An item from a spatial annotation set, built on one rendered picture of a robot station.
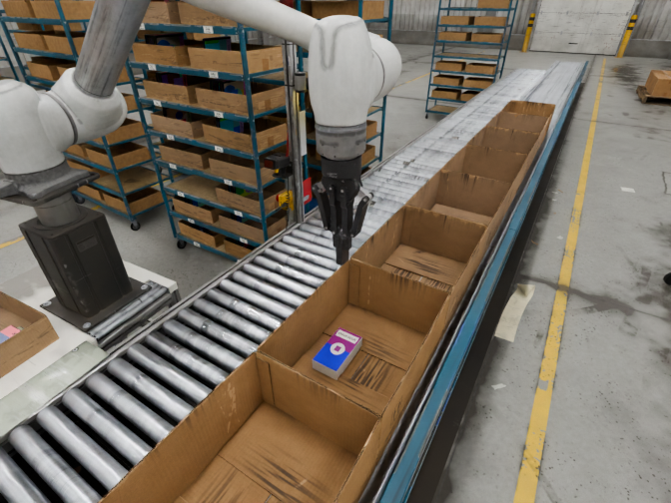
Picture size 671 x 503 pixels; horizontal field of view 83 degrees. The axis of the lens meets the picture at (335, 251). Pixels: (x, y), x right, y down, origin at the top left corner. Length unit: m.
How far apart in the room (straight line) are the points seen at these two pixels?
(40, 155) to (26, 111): 0.11
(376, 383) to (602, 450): 1.43
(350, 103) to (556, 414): 1.89
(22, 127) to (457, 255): 1.33
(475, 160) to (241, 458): 1.69
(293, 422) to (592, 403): 1.75
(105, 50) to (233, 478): 1.05
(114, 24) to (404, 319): 1.04
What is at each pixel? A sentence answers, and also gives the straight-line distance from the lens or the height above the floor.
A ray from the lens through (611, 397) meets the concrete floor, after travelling 2.44.
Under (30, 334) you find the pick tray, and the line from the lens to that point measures 1.46.
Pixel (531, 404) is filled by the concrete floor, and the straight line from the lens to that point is 2.22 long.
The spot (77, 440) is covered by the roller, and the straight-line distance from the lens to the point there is 1.22.
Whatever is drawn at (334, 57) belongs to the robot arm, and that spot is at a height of 1.58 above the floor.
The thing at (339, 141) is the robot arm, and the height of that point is 1.46.
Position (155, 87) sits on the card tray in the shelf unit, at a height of 1.21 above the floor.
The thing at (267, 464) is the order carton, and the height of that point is 0.89.
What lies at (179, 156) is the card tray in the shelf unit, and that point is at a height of 0.80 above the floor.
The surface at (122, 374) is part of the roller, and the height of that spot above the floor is 0.74.
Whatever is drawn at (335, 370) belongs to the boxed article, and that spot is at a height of 0.92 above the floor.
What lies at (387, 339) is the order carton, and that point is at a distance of 1.05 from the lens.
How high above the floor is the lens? 1.65
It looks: 34 degrees down
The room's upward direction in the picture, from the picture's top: straight up
